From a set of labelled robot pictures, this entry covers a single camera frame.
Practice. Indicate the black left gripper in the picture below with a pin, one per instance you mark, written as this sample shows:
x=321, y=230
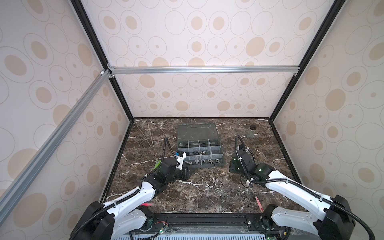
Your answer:
x=185, y=172

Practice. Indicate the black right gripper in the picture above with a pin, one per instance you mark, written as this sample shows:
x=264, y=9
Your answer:
x=232, y=166

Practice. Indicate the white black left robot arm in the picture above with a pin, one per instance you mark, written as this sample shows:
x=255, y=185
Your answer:
x=129, y=204

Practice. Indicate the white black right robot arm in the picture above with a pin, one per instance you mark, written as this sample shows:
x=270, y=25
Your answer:
x=324, y=216

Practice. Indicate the pile of nuts and screws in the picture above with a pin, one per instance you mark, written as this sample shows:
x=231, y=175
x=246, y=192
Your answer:
x=214, y=180

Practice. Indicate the green plastic object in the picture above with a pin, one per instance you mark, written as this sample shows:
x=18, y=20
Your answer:
x=157, y=164

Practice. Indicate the small glass jar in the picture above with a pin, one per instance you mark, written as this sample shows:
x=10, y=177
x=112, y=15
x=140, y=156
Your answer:
x=251, y=131

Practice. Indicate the clear plastic organizer box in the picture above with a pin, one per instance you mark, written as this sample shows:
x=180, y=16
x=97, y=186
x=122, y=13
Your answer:
x=201, y=143

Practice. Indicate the pink marker pen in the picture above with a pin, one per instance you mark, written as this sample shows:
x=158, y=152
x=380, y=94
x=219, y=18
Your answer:
x=147, y=204

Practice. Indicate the pink handled metal spoon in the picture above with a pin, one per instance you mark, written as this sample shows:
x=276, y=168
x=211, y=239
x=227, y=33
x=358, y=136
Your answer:
x=259, y=204

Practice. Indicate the black base frame rail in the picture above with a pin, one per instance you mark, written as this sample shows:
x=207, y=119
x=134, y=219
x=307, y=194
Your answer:
x=210, y=223

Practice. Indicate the horizontal aluminium rail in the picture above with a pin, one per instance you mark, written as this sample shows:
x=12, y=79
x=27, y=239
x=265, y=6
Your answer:
x=202, y=70

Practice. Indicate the diagonal aluminium rail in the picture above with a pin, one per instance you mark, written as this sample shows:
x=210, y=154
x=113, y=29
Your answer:
x=27, y=176

